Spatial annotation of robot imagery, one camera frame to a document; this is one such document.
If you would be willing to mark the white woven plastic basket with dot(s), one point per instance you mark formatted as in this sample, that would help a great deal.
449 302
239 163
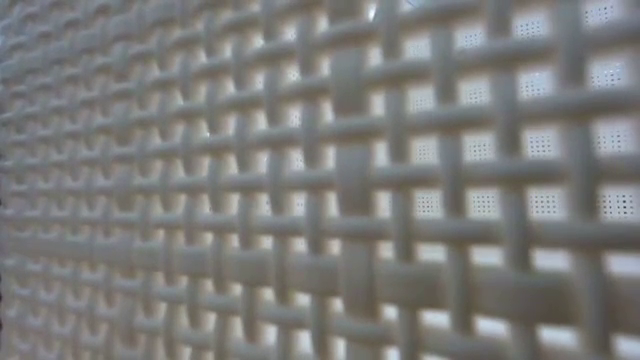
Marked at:
350 175

